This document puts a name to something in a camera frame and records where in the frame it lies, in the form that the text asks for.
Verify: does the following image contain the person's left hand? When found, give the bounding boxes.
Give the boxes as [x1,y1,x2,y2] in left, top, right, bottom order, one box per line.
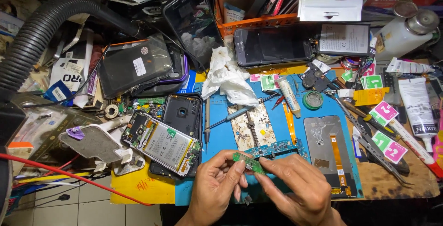
[187,150,250,220]

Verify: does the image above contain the person's right hand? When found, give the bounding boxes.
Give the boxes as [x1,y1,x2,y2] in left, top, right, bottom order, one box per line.
[254,155,343,221]

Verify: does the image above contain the small green circuit board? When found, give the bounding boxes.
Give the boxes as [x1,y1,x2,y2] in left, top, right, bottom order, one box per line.
[232,152,267,175]

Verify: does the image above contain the blue phone motherboard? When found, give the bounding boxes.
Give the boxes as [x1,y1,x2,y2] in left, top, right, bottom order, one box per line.
[254,139,309,161]

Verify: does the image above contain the blue repair work mat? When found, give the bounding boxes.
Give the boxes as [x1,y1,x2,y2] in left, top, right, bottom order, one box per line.
[175,73,364,206]

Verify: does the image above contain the grey phone display panel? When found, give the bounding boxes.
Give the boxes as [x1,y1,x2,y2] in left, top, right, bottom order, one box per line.
[303,115,359,199]

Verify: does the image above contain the opened phone with battery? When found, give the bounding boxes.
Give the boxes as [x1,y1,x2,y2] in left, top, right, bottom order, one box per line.
[121,110,203,178]

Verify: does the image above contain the yellow paper sheet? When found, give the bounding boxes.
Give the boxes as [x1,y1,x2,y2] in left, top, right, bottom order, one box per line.
[110,160,177,205]

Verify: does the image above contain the grey pen shaped tool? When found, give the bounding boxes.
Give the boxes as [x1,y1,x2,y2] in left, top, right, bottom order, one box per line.
[204,96,212,144]

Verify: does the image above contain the metal circuit board holder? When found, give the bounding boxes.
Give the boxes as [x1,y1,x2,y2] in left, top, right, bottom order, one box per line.
[227,103,277,152]

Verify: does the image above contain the black phone back cover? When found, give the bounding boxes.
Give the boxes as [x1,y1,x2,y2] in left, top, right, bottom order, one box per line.
[150,94,204,181]

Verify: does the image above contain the steel tweezers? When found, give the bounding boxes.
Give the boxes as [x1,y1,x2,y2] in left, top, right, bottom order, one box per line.
[325,90,413,187]

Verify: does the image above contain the round green solder tin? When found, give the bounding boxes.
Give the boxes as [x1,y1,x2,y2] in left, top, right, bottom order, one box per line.
[302,90,324,110]

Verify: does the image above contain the white flux syringe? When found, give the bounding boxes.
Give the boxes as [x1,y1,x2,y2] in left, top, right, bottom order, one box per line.
[276,76,302,118]

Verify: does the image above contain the pink green pull tab sticker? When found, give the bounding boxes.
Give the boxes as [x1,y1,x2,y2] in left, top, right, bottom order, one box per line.
[369,101,399,126]
[372,130,409,164]
[250,73,281,91]

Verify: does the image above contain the crumpled white tissue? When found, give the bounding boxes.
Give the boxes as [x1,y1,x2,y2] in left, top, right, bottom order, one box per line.
[201,47,260,107]

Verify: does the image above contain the yellow sticker sheet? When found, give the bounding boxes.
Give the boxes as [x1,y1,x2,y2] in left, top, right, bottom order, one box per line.
[353,87,390,107]

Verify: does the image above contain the purple phone case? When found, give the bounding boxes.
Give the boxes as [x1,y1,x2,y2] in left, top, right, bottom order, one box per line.
[159,54,189,84]

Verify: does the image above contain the white phone stand grey plate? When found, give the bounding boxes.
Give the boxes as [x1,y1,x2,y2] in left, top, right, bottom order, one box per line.
[58,119,144,176]

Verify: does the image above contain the white tube with red cap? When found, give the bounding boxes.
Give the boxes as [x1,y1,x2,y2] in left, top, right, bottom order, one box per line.
[387,118,443,179]

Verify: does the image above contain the tape rolls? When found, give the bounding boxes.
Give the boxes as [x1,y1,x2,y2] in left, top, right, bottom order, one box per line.
[341,56,363,69]

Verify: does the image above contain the phone in clear plastic bag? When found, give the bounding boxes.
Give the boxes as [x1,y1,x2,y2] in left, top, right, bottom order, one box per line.
[98,34,174,99]

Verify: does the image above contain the white black glue tube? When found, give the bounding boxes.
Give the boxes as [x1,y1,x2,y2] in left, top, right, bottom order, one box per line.
[398,77,439,152]

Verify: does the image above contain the black smartphone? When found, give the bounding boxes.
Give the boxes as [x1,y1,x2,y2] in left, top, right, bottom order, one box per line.
[233,25,321,69]

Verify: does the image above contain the black white phone battery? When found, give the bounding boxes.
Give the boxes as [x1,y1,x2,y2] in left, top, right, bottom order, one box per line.
[316,23,371,58]

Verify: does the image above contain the crumpled white glue tube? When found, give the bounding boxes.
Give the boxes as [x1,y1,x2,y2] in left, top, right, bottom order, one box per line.
[386,57,435,74]

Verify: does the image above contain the black glass phone screen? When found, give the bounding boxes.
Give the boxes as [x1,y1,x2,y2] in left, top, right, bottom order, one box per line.
[162,0,224,70]

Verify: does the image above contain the orange plastic basket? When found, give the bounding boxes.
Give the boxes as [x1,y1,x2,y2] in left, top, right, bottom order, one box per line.
[215,13,300,38]

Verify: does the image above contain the blue barcode packet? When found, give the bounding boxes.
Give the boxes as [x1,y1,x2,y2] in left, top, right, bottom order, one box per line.
[43,79,74,107]

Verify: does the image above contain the white black printed packaging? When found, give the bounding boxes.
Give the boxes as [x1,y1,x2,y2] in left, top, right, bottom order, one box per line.
[49,29,95,94]

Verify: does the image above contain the white bottle with metal cap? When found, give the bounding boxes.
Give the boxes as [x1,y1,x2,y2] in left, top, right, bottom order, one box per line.
[375,9,440,61]

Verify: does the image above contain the round metal cap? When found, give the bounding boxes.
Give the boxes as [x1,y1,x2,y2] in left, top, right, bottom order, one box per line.
[393,0,419,19]

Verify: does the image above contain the orange flex cable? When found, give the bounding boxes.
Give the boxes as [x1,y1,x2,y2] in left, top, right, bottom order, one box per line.
[283,102,298,145]

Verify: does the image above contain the blue handled screwdriver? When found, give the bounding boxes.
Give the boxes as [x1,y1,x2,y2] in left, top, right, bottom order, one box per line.
[204,92,281,132]

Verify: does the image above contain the small red handled tool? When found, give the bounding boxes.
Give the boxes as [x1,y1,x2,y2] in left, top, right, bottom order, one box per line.
[271,96,285,111]

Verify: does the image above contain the yellow black handled screwdriver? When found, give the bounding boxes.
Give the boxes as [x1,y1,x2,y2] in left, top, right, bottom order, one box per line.
[341,101,399,139]

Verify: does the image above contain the black phone frame part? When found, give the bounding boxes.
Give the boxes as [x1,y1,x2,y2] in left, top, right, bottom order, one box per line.
[300,62,339,93]

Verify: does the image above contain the red wire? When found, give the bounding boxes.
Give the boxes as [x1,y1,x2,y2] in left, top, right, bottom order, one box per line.
[0,153,153,207]

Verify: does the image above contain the dark green metal base plate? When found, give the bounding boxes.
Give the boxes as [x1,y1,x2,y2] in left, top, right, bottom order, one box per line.
[10,93,102,172]

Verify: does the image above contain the black corrugated hose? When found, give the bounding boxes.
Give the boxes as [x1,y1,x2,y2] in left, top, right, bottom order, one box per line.
[0,0,140,96]

